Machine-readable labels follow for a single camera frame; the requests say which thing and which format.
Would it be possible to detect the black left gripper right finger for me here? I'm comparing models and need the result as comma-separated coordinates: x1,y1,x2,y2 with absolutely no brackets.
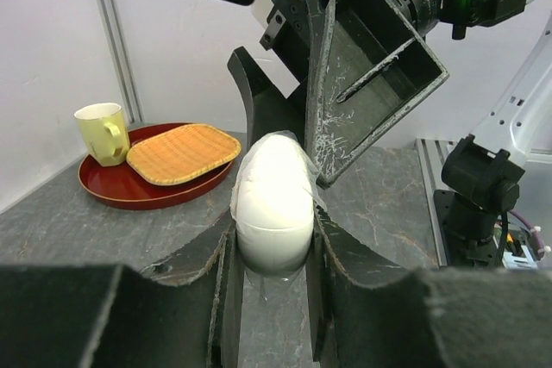
306,209,551,367

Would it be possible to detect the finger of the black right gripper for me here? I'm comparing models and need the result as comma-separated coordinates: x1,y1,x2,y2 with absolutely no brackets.
304,0,448,188
227,47,306,148

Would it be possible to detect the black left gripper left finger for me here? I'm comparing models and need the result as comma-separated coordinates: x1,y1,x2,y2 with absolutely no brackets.
1,213,243,367

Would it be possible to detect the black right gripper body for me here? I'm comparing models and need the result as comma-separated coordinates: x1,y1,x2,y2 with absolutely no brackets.
258,0,389,93

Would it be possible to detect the white oval case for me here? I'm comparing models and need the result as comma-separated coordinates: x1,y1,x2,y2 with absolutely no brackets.
230,131,325,277

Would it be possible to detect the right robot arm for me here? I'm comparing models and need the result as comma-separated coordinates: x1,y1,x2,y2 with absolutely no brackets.
229,0,551,246

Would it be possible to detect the woven bamboo mat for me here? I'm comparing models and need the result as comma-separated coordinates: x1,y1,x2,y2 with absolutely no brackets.
126,123,242,186

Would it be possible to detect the dark red round tray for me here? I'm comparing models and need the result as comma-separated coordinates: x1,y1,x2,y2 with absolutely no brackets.
78,122,235,210

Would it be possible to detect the pale yellow mug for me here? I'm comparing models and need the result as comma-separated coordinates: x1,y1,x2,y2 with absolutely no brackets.
73,103,130,167

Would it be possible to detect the slotted cable duct rail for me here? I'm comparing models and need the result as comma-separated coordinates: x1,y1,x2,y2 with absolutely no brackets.
502,230,551,270

